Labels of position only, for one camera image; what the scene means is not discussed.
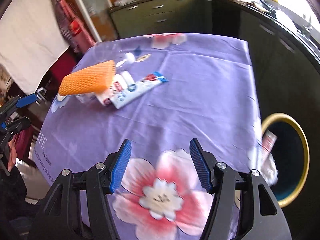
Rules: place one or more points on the yellow rimmed trash bin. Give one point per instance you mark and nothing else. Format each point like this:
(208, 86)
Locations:
(291, 156)

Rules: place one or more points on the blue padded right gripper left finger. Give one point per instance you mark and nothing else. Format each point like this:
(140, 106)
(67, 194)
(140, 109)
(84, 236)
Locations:
(116, 164)

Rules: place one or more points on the pink printed paper packet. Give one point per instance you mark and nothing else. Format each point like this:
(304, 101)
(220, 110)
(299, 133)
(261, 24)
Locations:
(268, 142)

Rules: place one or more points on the green kitchen cabinets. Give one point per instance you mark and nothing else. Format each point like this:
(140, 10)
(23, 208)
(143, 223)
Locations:
(286, 68)

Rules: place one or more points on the white hanging towel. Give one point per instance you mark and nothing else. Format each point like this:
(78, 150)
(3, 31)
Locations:
(31, 42)

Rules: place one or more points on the orange foam fruit net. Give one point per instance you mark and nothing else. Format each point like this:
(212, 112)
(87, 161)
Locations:
(93, 79)

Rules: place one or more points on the white crumpled tissue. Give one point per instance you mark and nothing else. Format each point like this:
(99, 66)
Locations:
(269, 171)

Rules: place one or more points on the pink checked apron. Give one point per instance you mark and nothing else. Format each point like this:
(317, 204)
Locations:
(71, 27)

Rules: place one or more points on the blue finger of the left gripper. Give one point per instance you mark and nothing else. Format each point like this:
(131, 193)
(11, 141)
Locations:
(26, 100)

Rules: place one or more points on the glass door wooden cabinet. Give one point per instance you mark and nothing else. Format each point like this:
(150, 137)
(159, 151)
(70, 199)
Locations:
(96, 17)

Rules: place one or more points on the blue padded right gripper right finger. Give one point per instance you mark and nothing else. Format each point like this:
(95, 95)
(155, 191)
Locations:
(204, 163)

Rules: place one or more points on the blue white toothpaste tube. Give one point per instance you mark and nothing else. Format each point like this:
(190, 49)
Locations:
(137, 89)

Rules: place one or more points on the person's hand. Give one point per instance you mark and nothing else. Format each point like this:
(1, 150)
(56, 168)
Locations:
(12, 156)

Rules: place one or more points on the purple floral tablecloth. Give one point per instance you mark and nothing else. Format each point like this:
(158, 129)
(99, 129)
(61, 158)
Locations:
(209, 95)

